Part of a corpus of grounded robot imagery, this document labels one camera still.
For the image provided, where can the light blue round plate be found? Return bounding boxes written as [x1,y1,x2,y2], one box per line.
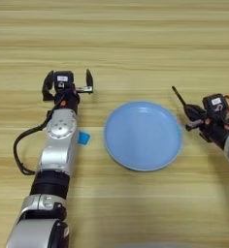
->
[103,100,184,172]

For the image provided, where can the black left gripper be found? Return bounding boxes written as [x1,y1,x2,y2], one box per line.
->
[41,68,94,114]

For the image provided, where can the blue rectangular eraser block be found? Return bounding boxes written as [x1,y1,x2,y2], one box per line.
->
[77,130,92,146]

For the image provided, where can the left gripper labelled black box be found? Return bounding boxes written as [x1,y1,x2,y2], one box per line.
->
[52,70,75,91]

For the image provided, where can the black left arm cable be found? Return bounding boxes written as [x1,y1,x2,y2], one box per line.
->
[12,102,61,176]

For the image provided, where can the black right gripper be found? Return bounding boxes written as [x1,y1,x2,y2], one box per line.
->
[182,103,229,152]

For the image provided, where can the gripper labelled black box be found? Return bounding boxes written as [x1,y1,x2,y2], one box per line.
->
[52,70,75,91]
[201,93,229,115]

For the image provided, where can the right gripper labelled black box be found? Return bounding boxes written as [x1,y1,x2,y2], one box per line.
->
[201,93,229,115]

